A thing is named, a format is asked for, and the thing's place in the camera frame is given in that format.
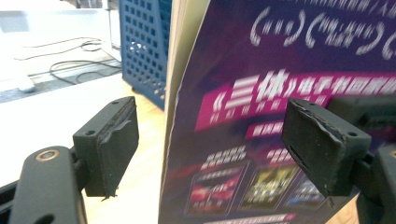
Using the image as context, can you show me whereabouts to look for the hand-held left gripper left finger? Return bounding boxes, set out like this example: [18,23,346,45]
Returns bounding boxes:
[72,95,140,201]

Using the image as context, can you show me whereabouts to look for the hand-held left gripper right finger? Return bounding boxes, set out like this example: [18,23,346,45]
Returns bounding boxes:
[280,97,373,207]

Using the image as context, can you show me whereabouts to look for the purple magazine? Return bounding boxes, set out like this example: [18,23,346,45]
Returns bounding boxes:
[157,0,396,224]

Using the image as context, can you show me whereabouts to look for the blue plastic file rack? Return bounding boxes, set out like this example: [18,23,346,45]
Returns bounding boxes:
[118,0,173,112]

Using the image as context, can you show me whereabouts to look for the white metal stand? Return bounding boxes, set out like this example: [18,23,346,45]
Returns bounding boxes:
[102,0,123,63]

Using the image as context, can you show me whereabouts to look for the coiled black floor cable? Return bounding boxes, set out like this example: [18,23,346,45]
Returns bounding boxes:
[49,58,123,86]

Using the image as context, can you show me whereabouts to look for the thin black floor cable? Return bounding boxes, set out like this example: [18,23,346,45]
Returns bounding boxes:
[13,36,105,62]

